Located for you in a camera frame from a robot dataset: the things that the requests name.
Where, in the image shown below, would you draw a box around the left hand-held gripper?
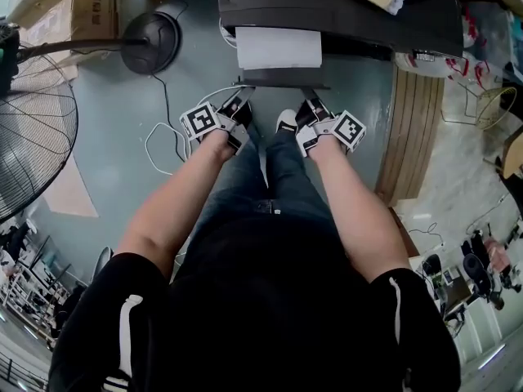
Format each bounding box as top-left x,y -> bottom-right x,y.
179,87 -> 257,156

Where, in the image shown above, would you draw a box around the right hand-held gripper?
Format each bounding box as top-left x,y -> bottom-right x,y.
295,89 -> 367,159

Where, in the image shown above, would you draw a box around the white pull-out drawer tray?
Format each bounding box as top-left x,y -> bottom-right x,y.
235,25 -> 332,91

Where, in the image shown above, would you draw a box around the person's left forearm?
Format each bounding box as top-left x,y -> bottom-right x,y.
116,131 -> 230,279

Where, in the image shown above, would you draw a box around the person's right forearm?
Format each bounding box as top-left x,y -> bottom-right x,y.
312,136 -> 412,283

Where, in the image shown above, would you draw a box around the person's right shoe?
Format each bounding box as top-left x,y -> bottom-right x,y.
275,109 -> 298,134

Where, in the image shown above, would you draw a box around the person's right leg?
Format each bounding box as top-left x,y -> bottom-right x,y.
265,131 -> 344,240

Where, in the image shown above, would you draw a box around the person's leg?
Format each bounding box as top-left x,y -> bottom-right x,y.
265,131 -> 344,240
190,124 -> 269,236

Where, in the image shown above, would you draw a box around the person's left leg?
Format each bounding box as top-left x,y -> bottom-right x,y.
190,124 -> 269,236

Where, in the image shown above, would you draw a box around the wooden slat panel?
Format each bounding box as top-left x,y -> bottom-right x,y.
374,65 -> 445,207

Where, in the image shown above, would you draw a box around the printed cardboard box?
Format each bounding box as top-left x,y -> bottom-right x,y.
20,0 -> 120,69

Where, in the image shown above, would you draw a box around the flat cardboard sheet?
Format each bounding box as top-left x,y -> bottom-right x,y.
42,153 -> 100,219

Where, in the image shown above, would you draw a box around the clear plastic bag of items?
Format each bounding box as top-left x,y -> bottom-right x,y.
477,2 -> 516,56

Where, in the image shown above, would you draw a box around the round wooden stool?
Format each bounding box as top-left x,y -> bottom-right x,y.
484,124 -> 523,181

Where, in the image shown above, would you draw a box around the person's black shirt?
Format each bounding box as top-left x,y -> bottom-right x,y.
47,214 -> 462,392

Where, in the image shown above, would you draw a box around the metal shelf rack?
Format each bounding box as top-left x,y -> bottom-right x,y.
0,234 -> 78,342

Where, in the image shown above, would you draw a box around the white cable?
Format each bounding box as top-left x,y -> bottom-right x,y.
145,84 -> 254,176

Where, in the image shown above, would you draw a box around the black fan cable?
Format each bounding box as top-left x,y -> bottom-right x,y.
153,71 -> 191,163

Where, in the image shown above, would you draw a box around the black pedestal fan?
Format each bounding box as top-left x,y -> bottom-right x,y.
0,10 -> 181,225

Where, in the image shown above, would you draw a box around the gold wire basket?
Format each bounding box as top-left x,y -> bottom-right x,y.
440,86 -> 518,132

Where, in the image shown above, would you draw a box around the person's right white strap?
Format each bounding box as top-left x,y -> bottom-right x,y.
387,276 -> 413,392

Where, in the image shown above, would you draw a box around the person's white strap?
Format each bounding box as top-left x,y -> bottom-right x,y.
387,276 -> 413,392
101,294 -> 145,392

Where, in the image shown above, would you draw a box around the person's left white strap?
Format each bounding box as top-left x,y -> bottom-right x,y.
101,294 -> 145,392

